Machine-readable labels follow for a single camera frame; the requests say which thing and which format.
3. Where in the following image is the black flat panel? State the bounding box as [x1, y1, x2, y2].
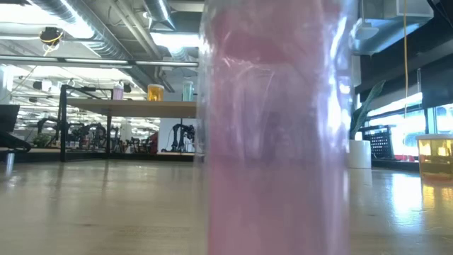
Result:
[0, 103, 21, 134]

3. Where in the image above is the black ceiling camera yellow cable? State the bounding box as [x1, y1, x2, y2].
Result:
[38, 26, 65, 47]

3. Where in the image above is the silver metal post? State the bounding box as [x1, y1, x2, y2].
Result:
[4, 151, 16, 176]

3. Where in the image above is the white ceiling unit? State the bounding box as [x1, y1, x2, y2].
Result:
[352, 0, 435, 56]

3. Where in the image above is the wooden shelf black frame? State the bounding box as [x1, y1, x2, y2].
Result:
[57, 84, 197, 163]

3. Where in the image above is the silver ceiling pipe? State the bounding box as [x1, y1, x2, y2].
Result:
[0, 54, 200, 69]

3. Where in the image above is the green artificial plant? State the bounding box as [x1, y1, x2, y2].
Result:
[349, 79, 387, 141]

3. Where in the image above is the light blue translucent cup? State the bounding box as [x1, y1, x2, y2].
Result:
[181, 80, 195, 102]

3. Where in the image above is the yellow hanging cord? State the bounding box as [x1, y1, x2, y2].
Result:
[403, 0, 410, 120]

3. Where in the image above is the black perforated crate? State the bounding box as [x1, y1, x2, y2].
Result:
[360, 123, 396, 161]

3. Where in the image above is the white plant pot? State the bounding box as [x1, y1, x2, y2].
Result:
[348, 139, 372, 170]

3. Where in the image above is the large orange pill bottle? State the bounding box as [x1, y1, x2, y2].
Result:
[415, 133, 453, 180]
[147, 83, 166, 102]

